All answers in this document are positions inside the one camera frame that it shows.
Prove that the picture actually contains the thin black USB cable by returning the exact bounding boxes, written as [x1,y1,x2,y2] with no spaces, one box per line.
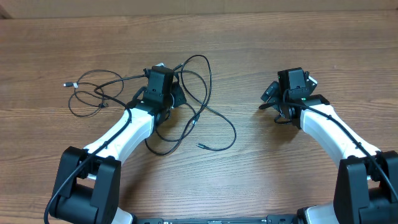
[144,54,213,156]

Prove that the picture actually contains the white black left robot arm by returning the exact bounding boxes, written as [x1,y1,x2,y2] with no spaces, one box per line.
[44,82,186,223]

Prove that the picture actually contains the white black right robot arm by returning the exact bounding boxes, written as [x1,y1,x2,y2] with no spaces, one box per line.
[260,67,397,223]

